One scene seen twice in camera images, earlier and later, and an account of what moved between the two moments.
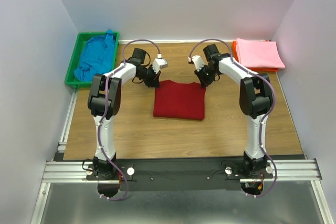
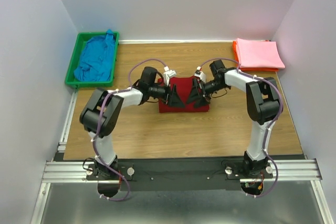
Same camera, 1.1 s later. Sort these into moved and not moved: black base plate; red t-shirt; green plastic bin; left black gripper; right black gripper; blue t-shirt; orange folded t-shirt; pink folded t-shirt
Moved: red t-shirt; right black gripper; left black gripper
Not moved: pink folded t-shirt; blue t-shirt; green plastic bin; black base plate; orange folded t-shirt
